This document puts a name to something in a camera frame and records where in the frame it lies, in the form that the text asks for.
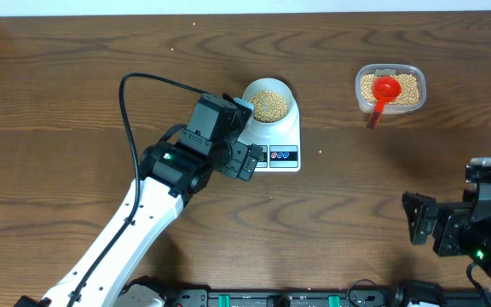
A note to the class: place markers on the soybeans in bowl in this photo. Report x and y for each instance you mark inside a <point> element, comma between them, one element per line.
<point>269,106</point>

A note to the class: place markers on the grey plastic bowl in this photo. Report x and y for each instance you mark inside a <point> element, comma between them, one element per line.
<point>271,84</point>

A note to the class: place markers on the soybeans in container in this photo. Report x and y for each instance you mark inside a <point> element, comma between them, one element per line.
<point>409,89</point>

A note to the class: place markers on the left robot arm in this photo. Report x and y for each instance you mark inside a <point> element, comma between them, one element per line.
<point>168,174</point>

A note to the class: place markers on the clear plastic container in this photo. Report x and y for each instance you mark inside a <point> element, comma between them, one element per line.
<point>388,70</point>

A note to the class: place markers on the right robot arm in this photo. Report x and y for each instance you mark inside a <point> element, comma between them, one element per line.
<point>460,228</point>

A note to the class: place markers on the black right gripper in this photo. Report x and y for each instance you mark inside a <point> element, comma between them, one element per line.
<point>454,216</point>

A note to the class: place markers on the red plastic measuring scoop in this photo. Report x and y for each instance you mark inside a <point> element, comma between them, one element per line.
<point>385,89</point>

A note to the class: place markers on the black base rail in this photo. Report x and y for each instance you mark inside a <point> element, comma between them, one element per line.
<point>140,296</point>

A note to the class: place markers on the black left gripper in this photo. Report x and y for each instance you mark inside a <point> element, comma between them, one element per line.
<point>239,151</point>

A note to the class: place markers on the white digital kitchen scale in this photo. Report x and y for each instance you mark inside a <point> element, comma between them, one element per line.
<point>280,141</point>

